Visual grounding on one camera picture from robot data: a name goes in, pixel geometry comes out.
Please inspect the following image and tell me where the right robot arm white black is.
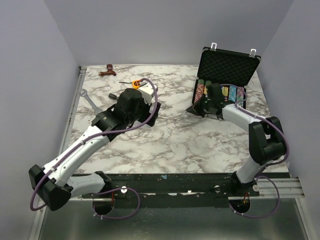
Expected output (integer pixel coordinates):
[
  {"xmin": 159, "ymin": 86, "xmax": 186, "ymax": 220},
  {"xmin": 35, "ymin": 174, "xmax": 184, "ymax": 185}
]
[{"xmin": 185, "ymin": 83, "xmax": 290, "ymax": 196}]

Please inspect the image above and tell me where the silver wrench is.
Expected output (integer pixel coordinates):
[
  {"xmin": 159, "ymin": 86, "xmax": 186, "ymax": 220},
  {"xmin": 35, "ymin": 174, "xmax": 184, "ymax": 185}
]
[{"xmin": 79, "ymin": 89, "xmax": 103, "ymax": 115}]

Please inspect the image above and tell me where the yellow green chip row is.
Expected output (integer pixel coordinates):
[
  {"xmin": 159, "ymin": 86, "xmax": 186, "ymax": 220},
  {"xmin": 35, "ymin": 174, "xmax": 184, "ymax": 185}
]
[{"xmin": 203, "ymin": 80, "xmax": 212, "ymax": 95}]

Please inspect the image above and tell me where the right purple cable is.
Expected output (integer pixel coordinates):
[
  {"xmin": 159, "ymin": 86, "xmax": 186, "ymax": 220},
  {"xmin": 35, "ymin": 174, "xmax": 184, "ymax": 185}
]
[{"xmin": 218, "ymin": 83, "xmax": 291, "ymax": 218}]

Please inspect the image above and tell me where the light blue chip row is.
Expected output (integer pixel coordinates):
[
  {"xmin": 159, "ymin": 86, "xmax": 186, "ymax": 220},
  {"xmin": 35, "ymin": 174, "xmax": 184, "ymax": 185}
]
[{"xmin": 228, "ymin": 85, "xmax": 237, "ymax": 103}]

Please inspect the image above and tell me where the black socket T tool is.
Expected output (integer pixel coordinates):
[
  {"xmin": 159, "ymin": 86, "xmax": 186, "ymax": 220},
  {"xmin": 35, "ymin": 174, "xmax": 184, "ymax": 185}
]
[{"xmin": 108, "ymin": 93, "xmax": 119, "ymax": 101}]

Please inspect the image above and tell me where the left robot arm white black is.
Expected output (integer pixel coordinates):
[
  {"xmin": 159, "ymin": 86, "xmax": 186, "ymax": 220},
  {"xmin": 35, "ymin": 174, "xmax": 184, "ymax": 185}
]
[{"xmin": 28, "ymin": 85, "xmax": 161, "ymax": 211}]

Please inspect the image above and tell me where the pink green chip row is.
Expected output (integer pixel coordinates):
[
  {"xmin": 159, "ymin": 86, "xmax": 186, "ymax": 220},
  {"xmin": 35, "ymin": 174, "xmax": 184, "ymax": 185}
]
[{"xmin": 235, "ymin": 87, "xmax": 246, "ymax": 109}]

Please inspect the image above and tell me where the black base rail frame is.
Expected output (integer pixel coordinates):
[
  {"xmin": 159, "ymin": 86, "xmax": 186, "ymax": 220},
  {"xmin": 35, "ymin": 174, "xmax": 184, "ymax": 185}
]
[{"xmin": 53, "ymin": 65, "xmax": 301, "ymax": 218}]

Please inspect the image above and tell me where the red poker chip row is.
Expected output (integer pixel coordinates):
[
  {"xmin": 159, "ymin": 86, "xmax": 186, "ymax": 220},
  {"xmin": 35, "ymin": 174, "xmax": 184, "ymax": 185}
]
[{"xmin": 193, "ymin": 79, "xmax": 205, "ymax": 103}]

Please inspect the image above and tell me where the black poker chip case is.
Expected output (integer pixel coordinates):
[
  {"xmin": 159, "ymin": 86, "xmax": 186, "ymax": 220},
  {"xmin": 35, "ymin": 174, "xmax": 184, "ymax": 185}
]
[{"xmin": 191, "ymin": 42, "xmax": 261, "ymax": 107}]

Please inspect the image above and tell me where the yellow tape measure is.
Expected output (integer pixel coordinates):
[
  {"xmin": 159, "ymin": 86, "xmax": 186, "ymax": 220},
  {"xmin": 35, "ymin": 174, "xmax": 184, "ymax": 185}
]
[{"xmin": 132, "ymin": 79, "xmax": 142, "ymax": 90}]

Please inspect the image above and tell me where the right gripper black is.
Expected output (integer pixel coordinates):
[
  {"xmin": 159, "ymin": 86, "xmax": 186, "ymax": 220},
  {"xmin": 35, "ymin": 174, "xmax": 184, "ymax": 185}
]
[{"xmin": 185, "ymin": 93, "xmax": 213, "ymax": 119}]

